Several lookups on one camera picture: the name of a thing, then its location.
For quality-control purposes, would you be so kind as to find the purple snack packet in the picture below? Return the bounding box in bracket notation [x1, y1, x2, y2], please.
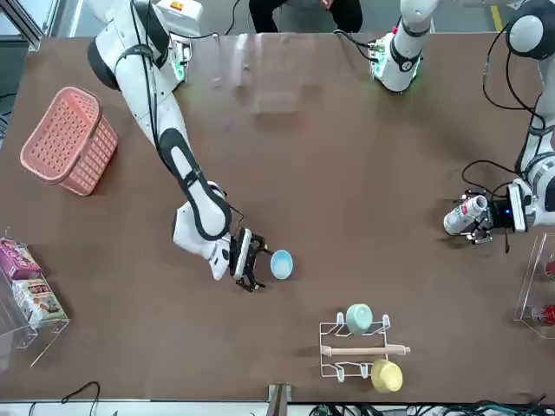
[0, 237, 43, 281]

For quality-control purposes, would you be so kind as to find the pink plastic basket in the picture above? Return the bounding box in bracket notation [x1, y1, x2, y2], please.
[19, 85, 119, 198]

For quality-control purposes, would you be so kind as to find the mint green cup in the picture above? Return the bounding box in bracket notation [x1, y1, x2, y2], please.
[345, 302, 375, 335]

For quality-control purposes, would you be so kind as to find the person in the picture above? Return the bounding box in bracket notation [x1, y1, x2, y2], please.
[249, 0, 364, 35]

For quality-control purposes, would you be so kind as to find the snack packet red label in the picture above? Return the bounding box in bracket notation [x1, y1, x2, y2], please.
[11, 276, 69, 330]

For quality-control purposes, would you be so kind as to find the clear acrylic bottle shelf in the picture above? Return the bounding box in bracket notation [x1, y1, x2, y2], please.
[513, 232, 555, 339]

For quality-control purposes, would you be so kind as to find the white control box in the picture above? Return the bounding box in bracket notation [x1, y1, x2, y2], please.
[155, 0, 204, 38]

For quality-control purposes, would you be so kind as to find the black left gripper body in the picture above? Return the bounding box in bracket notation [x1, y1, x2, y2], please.
[485, 197, 513, 231]

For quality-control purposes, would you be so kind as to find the white bottle pink label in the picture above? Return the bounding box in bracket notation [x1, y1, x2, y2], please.
[442, 194, 489, 237]

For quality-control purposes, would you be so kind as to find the blue ceramic cup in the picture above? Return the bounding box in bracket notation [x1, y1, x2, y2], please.
[269, 249, 295, 282]

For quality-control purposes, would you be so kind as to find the yellow cup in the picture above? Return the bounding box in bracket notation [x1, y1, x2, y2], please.
[370, 358, 404, 393]

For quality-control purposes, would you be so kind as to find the aluminium frame post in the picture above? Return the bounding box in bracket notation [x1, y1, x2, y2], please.
[266, 383, 291, 416]

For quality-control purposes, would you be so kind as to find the clear acrylic snack shelf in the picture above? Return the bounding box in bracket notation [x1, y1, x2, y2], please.
[0, 236, 70, 367]

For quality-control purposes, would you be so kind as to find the white wire cup rack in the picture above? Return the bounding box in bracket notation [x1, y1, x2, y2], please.
[319, 312, 412, 383]

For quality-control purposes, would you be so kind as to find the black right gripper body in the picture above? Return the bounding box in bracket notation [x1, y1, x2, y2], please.
[242, 231, 264, 279]

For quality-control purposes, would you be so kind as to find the black floor cable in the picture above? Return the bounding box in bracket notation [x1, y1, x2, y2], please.
[60, 380, 101, 413]

